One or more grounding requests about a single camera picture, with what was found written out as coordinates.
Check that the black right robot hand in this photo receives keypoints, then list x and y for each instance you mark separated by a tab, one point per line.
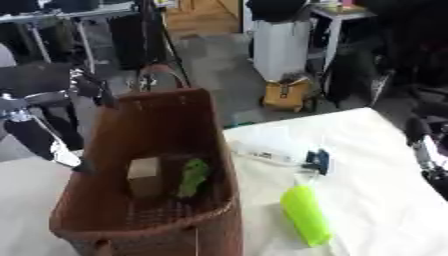
417	129

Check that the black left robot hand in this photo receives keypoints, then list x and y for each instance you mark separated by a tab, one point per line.
32	138

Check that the brown plastic basket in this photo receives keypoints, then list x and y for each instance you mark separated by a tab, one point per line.
157	130

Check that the tan cardboard box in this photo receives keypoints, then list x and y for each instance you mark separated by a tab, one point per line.
143	180

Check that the black chair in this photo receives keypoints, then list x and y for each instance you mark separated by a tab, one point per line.
35	78

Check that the blue and black small object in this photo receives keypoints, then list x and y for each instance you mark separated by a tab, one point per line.
318	160

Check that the grey metal table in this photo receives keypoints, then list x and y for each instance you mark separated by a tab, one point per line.
64	16

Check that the grey side table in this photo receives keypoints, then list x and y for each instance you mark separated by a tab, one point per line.
341	20

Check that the yellow bag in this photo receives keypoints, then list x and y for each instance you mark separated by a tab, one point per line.
286	95

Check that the lime green tube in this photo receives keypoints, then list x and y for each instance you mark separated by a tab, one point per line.
306	213

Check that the black suitcase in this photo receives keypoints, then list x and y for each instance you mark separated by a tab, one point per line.
135	40

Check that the black tripod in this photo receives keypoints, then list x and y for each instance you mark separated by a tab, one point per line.
153	36

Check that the white cabinet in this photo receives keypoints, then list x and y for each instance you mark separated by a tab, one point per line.
280	50

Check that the green soft toy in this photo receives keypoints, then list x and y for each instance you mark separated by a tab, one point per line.
192	178

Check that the black bag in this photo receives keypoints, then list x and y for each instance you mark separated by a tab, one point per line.
274	9

